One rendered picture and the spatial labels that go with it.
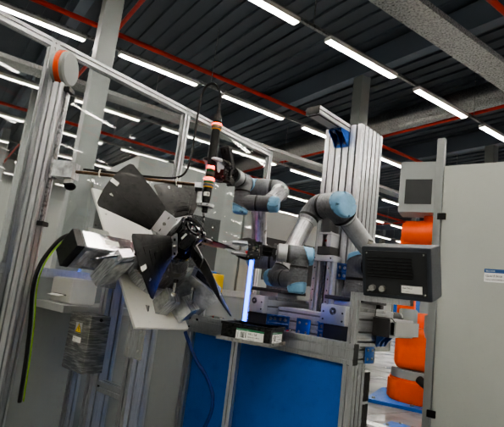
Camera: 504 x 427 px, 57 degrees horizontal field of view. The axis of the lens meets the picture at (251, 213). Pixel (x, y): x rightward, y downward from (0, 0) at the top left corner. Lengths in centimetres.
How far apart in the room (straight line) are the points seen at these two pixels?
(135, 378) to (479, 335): 210
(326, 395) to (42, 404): 128
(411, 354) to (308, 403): 365
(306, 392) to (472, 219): 176
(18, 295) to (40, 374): 45
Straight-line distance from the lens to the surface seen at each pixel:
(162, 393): 286
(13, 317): 211
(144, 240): 157
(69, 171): 209
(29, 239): 210
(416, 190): 579
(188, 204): 197
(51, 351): 239
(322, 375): 194
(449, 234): 328
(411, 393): 553
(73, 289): 215
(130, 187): 179
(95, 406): 210
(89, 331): 194
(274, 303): 254
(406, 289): 176
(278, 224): 613
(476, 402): 322
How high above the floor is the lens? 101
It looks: 10 degrees up
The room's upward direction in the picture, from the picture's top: 7 degrees clockwise
